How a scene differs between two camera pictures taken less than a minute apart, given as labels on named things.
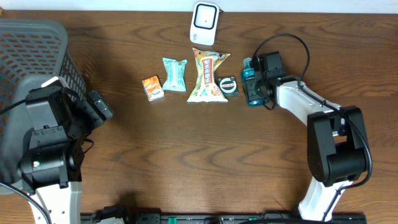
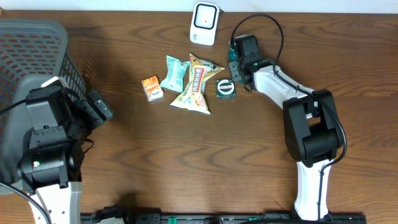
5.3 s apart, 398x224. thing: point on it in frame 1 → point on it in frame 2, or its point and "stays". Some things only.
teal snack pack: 175,80 stays
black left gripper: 86,109 stays
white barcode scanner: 204,23 stays
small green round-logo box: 228,85 stays
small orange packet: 153,88 stays
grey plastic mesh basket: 31,51 stays
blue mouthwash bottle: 249,79 → 232,55
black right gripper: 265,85 → 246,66
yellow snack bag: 207,89 → 194,96
